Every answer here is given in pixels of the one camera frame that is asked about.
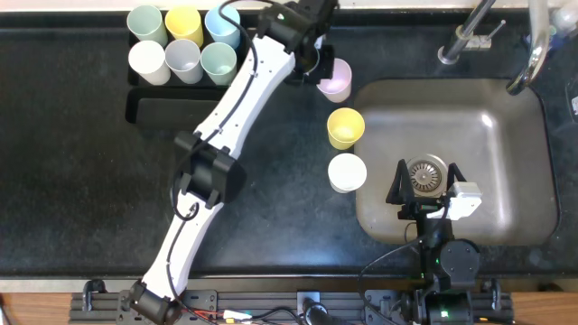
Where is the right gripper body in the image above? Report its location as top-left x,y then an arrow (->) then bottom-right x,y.
396,198 -> 449,221

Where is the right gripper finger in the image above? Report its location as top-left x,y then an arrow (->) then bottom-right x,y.
445,162 -> 467,196
385,158 -> 415,204

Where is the white cup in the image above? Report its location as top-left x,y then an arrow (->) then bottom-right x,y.
127,40 -> 172,87
327,153 -> 368,195

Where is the yellow cup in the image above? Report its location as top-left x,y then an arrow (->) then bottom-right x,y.
326,107 -> 367,152
163,5 -> 205,48

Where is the pink cup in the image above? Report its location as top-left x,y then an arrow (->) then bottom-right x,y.
315,57 -> 354,105

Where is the steel sink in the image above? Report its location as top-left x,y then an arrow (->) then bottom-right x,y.
352,78 -> 562,247

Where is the steel tap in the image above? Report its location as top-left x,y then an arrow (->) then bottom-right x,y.
436,0 -> 553,97

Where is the blue soap bottle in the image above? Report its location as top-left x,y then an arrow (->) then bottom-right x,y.
545,2 -> 578,53

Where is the green cup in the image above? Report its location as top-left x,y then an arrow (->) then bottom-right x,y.
126,4 -> 169,47
200,42 -> 238,87

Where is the blue cup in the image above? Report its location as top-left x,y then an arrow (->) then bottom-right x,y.
203,5 -> 242,50

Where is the grey cup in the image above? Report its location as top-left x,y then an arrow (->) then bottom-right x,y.
163,38 -> 205,86

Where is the black tray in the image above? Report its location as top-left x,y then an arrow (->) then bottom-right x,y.
125,10 -> 247,131

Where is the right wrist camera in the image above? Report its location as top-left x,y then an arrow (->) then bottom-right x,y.
425,181 -> 484,221

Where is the black cable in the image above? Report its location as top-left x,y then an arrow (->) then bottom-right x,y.
357,193 -> 451,324
164,0 -> 277,318

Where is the mounting rail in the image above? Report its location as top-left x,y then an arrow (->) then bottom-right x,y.
69,278 -> 516,325

